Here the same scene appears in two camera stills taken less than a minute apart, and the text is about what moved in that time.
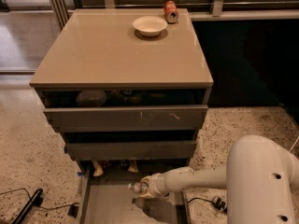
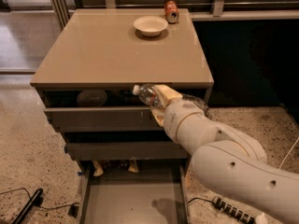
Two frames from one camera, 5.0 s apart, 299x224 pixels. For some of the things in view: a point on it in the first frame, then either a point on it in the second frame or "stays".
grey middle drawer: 134,150 stays
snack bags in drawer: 101,166 stays
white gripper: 156,184 → 177,116
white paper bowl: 149,25 stays
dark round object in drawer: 92,98 stays
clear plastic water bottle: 138,188 → 146,93
